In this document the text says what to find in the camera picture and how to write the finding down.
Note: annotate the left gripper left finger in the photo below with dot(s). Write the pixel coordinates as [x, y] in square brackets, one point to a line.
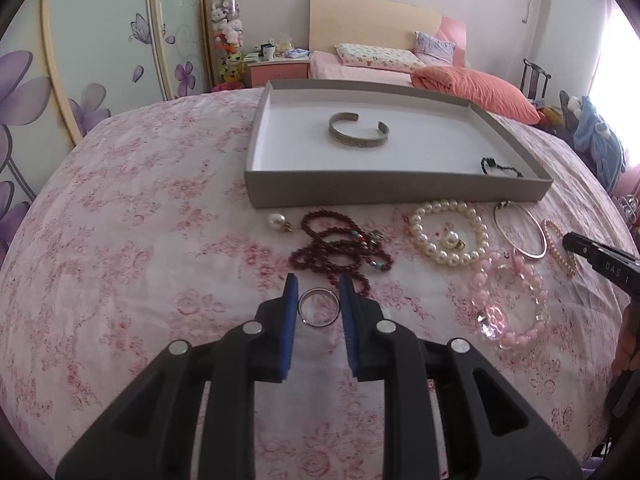
[259, 350]

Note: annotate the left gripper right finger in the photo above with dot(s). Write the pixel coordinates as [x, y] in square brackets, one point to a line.
[381, 350]

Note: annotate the thin silver bangle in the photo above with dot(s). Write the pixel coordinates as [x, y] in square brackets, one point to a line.
[520, 229]

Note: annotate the right hand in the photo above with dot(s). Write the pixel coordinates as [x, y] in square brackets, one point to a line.
[626, 357]

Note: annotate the blue plush garment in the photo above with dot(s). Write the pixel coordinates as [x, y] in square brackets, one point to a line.
[594, 136]

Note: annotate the loose pearl earring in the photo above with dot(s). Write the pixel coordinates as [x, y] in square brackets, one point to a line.
[279, 222]

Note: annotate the floral pink bedspread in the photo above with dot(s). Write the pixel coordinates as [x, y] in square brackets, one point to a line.
[145, 234]

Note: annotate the grey cardboard tray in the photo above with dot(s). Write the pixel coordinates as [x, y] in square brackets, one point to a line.
[338, 142]

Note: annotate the black wooden chair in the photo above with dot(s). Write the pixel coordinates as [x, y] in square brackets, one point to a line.
[534, 82]

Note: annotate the orange pillow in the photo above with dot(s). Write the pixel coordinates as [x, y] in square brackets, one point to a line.
[491, 93]

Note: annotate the pink nightstand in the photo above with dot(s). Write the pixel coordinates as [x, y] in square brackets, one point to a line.
[259, 73]

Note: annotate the lilac patterned pillow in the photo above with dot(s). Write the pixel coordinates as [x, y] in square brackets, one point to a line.
[434, 51]

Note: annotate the pink bed sheet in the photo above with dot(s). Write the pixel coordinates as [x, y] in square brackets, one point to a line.
[325, 65]

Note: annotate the floral white pillow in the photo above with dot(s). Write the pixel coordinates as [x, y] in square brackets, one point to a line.
[378, 58]

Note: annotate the white mug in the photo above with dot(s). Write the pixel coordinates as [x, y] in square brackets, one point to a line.
[268, 52]

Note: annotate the clear tube of plush toys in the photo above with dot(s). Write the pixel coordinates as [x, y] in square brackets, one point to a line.
[225, 39]

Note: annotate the beige wooden headboard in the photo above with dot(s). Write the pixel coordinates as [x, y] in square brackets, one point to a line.
[378, 23]

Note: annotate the sliding wardrobe with flowers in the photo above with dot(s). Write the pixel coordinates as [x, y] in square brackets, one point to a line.
[66, 65]

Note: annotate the pearl earring inside bracelet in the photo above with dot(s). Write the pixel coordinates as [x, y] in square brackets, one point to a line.
[451, 240]

